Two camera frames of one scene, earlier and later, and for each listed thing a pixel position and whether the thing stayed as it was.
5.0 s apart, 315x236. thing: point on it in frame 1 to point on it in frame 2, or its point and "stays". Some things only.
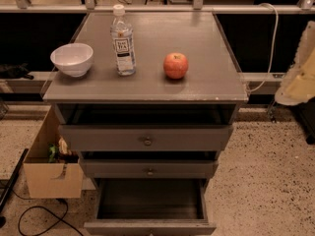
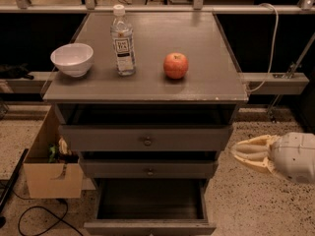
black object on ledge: (15, 72) stays
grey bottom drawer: (151, 206) stays
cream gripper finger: (306, 45) to (292, 153)
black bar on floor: (2, 200) stays
